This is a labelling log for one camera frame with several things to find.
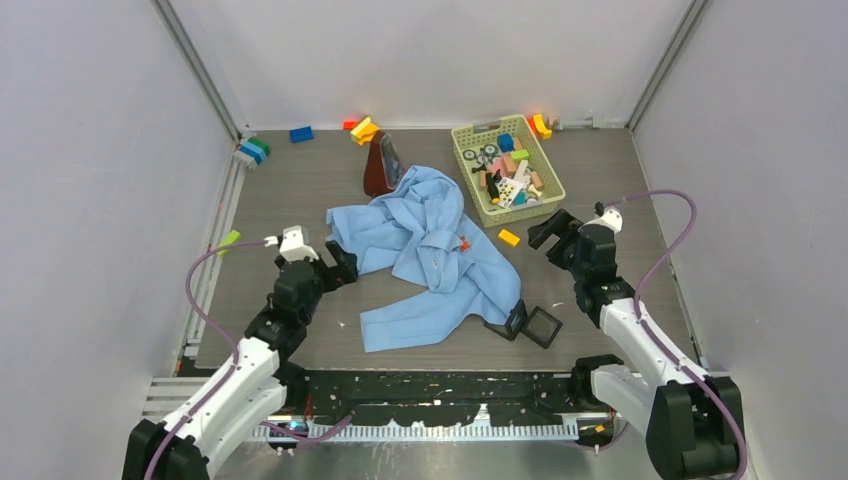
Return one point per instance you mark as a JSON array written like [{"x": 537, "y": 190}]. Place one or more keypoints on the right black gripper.
[{"x": 559, "y": 225}]

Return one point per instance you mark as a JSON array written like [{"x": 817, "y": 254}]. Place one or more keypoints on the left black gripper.
[{"x": 345, "y": 272}]

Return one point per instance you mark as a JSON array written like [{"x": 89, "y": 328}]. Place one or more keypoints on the light blue shirt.
[{"x": 414, "y": 231}]

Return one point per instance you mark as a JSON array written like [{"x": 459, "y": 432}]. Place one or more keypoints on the orange brooch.
[{"x": 464, "y": 244}]

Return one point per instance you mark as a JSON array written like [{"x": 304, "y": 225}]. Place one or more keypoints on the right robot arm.
[{"x": 691, "y": 421}]

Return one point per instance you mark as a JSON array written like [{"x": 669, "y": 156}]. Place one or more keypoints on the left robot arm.
[{"x": 198, "y": 436}]

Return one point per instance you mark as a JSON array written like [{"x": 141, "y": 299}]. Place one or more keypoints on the small yellow brick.
[{"x": 509, "y": 238}]

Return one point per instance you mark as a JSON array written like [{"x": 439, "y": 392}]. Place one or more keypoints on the green block in basket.
[{"x": 520, "y": 155}]

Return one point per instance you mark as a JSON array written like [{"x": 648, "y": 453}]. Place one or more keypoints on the brown wooden metronome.
[{"x": 383, "y": 170}]

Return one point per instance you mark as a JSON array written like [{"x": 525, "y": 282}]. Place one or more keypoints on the yellow arch block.
[{"x": 540, "y": 127}]

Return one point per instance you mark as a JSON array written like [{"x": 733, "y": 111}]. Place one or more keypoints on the blue block in basket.
[{"x": 505, "y": 142}]

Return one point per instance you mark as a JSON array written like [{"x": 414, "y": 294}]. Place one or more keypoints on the lime green block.
[{"x": 232, "y": 237}]

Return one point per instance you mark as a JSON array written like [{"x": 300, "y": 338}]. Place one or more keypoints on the yellow toy block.
[{"x": 364, "y": 131}]

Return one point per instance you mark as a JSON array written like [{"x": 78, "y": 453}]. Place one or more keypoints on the blue toy brick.
[{"x": 301, "y": 134}]

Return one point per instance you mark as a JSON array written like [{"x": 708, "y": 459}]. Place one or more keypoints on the yellow-green plastic basket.
[{"x": 503, "y": 190}]

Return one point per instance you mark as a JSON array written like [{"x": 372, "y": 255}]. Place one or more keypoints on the stacked blue green bricks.
[{"x": 251, "y": 152}]

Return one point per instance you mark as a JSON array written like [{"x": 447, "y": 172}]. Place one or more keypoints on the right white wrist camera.
[{"x": 608, "y": 216}]

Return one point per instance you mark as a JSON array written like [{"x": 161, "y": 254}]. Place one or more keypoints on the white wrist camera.
[
  {"x": 608, "y": 216},
  {"x": 292, "y": 245}
]

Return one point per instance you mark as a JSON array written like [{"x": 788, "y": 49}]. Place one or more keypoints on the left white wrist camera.
[{"x": 292, "y": 245}]

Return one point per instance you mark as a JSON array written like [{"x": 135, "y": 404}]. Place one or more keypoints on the black square frame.
[
  {"x": 541, "y": 327},
  {"x": 514, "y": 324}
]

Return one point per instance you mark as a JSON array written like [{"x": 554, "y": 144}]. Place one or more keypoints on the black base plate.
[{"x": 438, "y": 398}]

